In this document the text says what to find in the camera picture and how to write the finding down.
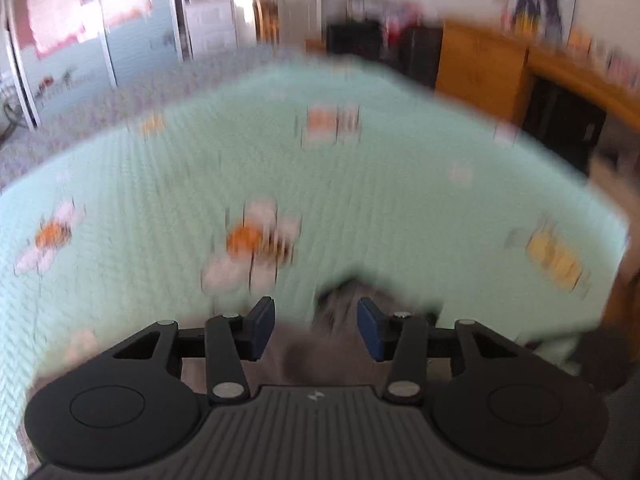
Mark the light blue sliding wardrobe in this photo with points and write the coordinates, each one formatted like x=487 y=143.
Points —
x=135 y=45

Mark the white drawer cabinet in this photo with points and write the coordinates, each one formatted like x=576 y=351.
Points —
x=210 y=20

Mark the grey pants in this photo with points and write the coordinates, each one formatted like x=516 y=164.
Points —
x=325 y=340

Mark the green quilted bee bedspread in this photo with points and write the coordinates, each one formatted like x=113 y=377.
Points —
x=400 y=185

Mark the purple dotted bed sheet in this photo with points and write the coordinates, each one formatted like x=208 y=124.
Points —
x=100 y=110

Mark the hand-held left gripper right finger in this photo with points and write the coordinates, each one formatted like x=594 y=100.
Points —
x=370 y=330

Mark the black computer tower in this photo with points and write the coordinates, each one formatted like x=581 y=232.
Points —
x=565 y=120

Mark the wooden desk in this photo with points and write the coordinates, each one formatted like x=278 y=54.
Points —
x=480 y=70

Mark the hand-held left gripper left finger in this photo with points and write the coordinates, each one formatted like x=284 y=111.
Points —
x=262 y=327

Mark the wall poster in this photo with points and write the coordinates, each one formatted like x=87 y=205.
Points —
x=542 y=2

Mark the wooden chair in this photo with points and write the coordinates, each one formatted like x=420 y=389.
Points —
x=267 y=20

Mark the black leather seat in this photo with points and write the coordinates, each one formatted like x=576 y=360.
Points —
x=380 y=55

